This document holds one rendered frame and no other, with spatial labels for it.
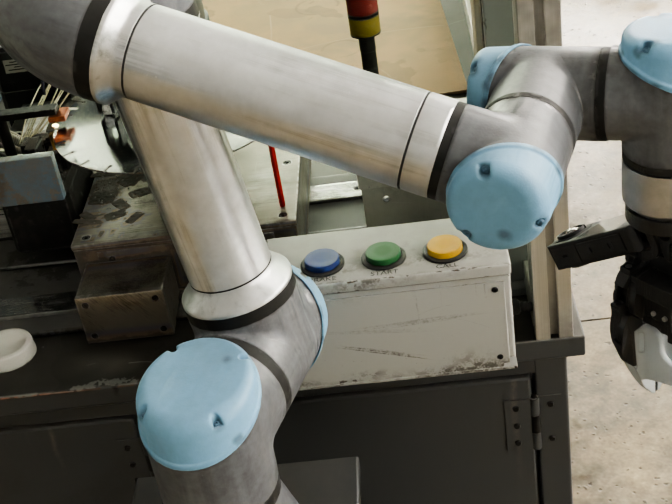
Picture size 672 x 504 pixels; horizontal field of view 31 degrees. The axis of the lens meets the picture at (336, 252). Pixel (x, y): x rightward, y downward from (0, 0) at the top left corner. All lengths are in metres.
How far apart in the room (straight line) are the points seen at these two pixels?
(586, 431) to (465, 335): 1.08
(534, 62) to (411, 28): 1.35
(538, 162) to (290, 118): 0.18
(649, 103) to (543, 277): 0.50
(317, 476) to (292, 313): 0.21
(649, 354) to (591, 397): 1.42
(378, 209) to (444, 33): 0.76
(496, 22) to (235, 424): 0.55
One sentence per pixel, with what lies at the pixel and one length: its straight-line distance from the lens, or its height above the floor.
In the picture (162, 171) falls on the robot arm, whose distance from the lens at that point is 1.11.
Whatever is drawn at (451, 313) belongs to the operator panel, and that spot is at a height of 0.84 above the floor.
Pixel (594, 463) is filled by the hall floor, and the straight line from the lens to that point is 2.38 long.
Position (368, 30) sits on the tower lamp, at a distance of 1.72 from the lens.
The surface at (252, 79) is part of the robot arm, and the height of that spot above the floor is 1.29.
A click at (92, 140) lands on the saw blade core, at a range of 1.63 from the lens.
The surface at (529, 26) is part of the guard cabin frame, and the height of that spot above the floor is 1.15.
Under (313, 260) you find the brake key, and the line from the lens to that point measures 1.36.
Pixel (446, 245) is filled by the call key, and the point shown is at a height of 0.91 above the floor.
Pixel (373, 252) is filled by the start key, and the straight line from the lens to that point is 1.35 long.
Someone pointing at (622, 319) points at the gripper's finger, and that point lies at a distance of 1.07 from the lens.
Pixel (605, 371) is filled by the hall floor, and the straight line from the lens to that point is 2.58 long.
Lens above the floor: 1.65
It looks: 33 degrees down
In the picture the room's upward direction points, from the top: 9 degrees counter-clockwise
